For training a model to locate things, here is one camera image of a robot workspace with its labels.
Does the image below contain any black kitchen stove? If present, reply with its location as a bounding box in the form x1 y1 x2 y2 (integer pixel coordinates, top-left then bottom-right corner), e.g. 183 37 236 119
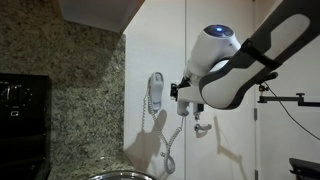
0 73 53 180

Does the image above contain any wooden upper cabinet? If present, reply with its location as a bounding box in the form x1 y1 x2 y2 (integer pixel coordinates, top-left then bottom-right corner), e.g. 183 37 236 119
58 0 146 34

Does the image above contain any thin black hanging cable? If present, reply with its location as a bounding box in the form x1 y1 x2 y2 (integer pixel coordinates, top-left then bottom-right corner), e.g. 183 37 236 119
265 85 320 142

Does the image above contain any shiny steel pot lid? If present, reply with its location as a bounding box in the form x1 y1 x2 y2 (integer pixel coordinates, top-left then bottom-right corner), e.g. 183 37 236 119
86 169 158 180

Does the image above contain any white door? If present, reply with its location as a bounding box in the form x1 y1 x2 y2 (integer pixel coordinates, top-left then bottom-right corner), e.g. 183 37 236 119
184 0 258 180

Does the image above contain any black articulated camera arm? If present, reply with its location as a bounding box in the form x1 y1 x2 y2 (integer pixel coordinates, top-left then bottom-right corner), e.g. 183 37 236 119
257 81 320 108

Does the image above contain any white handset cord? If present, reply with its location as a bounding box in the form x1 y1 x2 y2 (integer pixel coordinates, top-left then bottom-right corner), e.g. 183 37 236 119
141 86 186 175

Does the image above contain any silver door lever handle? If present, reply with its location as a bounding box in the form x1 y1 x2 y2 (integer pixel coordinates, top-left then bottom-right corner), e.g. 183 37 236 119
194 123 213 133

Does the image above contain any dark door deadbolt lock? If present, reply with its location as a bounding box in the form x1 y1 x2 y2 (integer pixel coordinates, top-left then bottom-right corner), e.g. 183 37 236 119
193 103 205 122

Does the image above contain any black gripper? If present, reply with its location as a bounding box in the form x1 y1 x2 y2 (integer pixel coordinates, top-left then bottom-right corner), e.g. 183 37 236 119
170 76 193 102

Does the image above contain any black rounded furniture piece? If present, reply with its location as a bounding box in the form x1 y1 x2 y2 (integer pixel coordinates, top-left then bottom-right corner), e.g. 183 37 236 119
288 157 320 180

